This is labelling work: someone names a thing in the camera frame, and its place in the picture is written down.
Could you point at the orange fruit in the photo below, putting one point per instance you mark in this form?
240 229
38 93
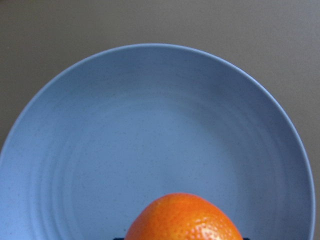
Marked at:
182 216

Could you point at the blue plate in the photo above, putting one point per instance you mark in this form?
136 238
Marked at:
123 127

